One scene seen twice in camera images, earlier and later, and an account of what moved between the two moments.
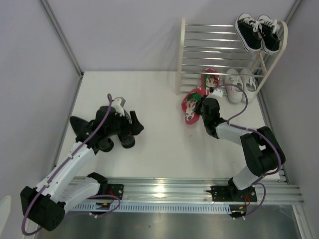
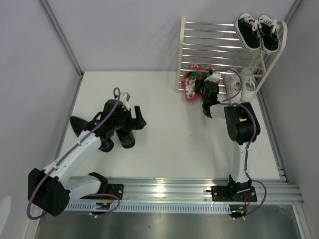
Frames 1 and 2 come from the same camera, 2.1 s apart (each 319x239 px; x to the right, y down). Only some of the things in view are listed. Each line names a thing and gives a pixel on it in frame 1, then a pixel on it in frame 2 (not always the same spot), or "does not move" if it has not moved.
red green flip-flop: [189, 103] to [194, 72]
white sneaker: [249, 86] does not move
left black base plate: [115, 189] does not move
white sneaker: [235, 86] does not move
